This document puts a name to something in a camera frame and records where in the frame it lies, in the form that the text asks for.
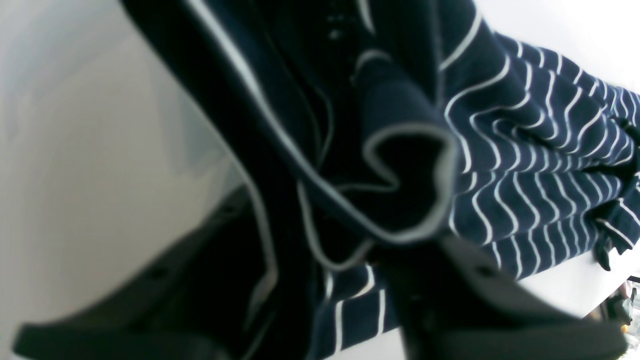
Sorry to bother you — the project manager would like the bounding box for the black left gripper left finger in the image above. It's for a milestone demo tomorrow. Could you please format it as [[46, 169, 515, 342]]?
[[13, 187, 281, 360]]

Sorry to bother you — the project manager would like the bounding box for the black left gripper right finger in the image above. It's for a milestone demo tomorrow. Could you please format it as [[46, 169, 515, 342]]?
[[380, 235, 627, 360]]

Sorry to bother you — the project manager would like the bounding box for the navy white striped T-shirt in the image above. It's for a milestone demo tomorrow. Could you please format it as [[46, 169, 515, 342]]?
[[122, 0, 639, 360]]

